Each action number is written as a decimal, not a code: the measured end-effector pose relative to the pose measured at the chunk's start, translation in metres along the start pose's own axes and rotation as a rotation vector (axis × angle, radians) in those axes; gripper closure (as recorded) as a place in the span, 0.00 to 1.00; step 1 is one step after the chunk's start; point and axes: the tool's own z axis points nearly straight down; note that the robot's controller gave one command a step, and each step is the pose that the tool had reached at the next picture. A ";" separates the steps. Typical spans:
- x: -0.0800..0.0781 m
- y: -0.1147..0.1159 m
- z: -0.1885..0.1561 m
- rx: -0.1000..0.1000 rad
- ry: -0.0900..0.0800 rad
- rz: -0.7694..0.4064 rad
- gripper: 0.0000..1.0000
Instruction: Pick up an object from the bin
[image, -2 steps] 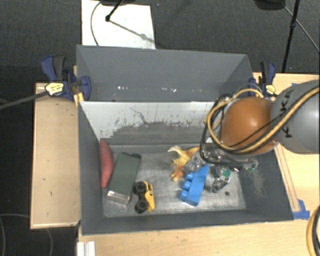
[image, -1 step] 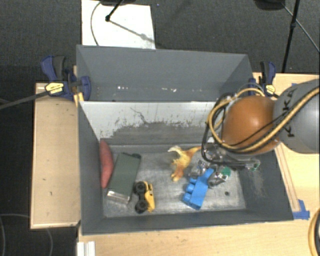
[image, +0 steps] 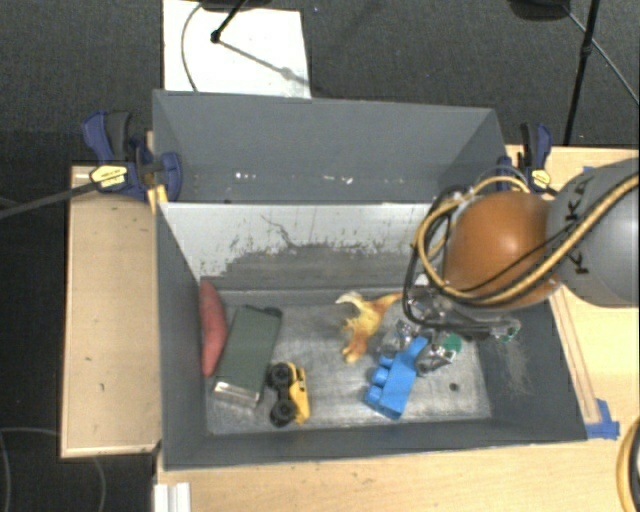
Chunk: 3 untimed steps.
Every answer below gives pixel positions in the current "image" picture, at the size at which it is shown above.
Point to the yellow toy truck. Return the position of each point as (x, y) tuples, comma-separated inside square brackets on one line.
[(292, 392)]

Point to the orange toy chicken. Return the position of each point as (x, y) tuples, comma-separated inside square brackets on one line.
[(364, 320)]

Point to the blue toy brick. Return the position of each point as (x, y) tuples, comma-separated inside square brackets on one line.
[(392, 382)]

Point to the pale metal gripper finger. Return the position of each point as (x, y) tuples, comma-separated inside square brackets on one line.
[(400, 334), (434, 356)]

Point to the pale wood board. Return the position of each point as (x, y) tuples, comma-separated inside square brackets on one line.
[(110, 310)]

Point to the dark green flat block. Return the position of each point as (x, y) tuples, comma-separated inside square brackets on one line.
[(249, 352)]

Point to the grey metal bin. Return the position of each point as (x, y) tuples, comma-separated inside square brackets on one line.
[(310, 150)]

